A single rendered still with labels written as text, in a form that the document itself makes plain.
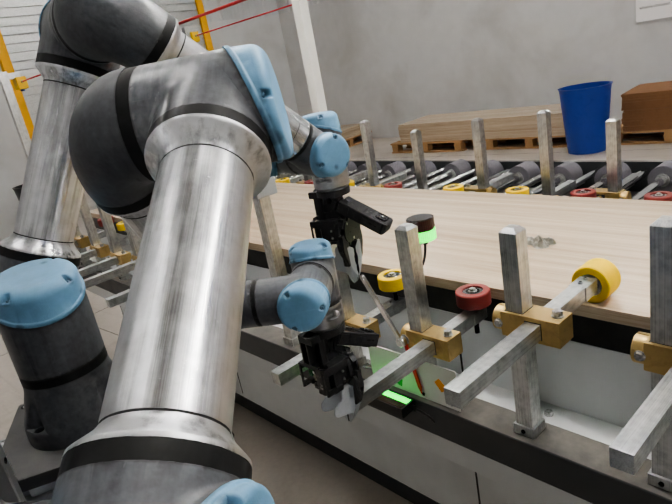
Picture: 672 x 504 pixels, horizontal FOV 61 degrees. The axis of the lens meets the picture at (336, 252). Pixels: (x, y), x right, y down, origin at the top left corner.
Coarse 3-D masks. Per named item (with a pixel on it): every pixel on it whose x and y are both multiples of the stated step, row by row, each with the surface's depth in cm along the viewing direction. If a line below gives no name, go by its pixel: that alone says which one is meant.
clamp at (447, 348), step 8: (408, 328) 128; (432, 328) 126; (440, 328) 125; (408, 336) 128; (416, 336) 126; (424, 336) 124; (432, 336) 123; (440, 336) 122; (456, 336) 121; (408, 344) 129; (440, 344) 121; (448, 344) 120; (456, 344) 122; (440, 352) 122; (448, 352) 120; (456, 352) 122; (448, 360) 121
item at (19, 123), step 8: (0, 72) 287; (16, 72) 292; (0, 80) 288; (8, 80) 290; (16, 80) 291; (8, 88) 290; (16, 88) 295; (24, 88) 294; (8, 96) 291; (8, 104) 293; (16, 104) 294; (16, 112) 294; (16, 120) 294; (16, 128) 297; (24, 128) 297; (24, 136) 298; (24, 144) 298
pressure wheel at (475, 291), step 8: (464, 288) 134; (472, 288) 132; (480, 288) 133; (488, 288) 132; (456, 296) 132; (464, 296) 130; (472, 296) 129; (480, 296) 129; (488, 296) 130; (464, 304) 130; (472, 304) 129; (480, 304) 129; (488, 304) 130
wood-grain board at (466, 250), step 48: (288, 192) 276; (384, 192) 240; (432, 192) 226; (480, 192) 213; (288, 240) 200; (384, 240) 180; (432, 240) 172; (480, 240) 164; (576, 240) 151; (624, 240) 145; (624, 288) 121
